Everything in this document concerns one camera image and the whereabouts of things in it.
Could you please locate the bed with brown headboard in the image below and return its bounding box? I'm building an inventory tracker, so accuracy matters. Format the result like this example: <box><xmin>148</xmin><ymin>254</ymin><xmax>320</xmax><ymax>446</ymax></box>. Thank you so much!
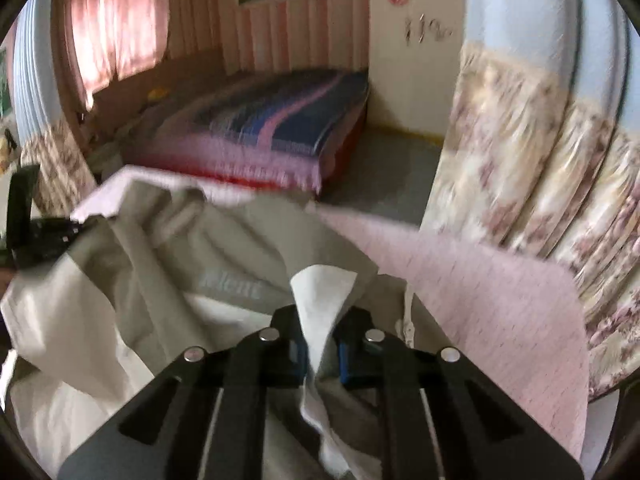
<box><xmin>65</xmin><ymin>45</ymin><xmax>371</xmax><ymax>196</ymax></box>

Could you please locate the blue and floral curtain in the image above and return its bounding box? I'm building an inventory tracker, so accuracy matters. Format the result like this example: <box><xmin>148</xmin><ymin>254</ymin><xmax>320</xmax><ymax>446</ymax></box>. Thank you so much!
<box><xmin>10</xmin><ymin>5</ymin><xmax>96</xmax><ymax>216</ymax></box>
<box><xmin>420</xmin><ymin>0</ymin><xmax>640</xmax><ymax>401</ymax></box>

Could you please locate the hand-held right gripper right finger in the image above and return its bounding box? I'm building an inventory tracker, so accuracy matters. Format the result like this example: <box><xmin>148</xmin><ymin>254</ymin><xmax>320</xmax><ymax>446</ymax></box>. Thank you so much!
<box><xmin>332</xmin><ymin>306</ymin><xmax>585</xmax><ymax>480</ymax></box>

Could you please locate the striped blue pink blanket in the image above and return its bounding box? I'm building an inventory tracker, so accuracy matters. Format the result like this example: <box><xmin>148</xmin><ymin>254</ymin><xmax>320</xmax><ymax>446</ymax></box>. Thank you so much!
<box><xmin>120</xmin><ymin>67</ymin><xmax>371</xmax><ymax>193</ymax></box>

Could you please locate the pink window curtain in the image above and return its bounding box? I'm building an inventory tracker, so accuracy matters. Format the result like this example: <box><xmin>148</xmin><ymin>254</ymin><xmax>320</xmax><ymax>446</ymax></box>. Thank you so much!
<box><xmin>52</xmin><ymin>0</ymin><xmax>173</xmax><ymax>111</ymax></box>

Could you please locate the pink floral bed sheet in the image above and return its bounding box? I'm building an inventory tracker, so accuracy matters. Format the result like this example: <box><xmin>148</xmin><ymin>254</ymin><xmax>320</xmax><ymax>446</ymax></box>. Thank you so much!
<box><xmin>72</xmin><ymin>162</ymin><xmax>591</xmax><ymax>461</ymax></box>

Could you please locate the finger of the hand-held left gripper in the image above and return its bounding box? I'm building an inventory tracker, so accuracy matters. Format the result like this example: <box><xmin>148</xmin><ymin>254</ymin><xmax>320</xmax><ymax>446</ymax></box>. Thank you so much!
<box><xmin>31</xmin><ymin>217</ymin><xmax>88</xmax><ymax>263</ymax></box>

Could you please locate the grey and white jacket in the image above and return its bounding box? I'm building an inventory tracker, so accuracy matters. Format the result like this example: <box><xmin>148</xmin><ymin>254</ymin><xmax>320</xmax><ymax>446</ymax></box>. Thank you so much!
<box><xmin>0</xmin><ymin>165</ymin><xmax>416</xmax><ymax>480</ymax></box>

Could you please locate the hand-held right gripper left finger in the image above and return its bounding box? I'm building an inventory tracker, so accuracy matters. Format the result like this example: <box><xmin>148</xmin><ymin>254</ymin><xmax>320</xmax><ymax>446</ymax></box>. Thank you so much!
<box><xmin>56</xmin><ymin>306</ymin><xmax>309</xmax><ymax>480</ymax></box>

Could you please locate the white wardrobe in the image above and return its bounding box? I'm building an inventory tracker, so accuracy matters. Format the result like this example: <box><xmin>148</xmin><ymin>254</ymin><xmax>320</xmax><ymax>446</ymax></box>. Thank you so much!
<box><xmin>367</xmin><ymin>0</ymin><xmax>473</xmax><ymax>138</ymax></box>

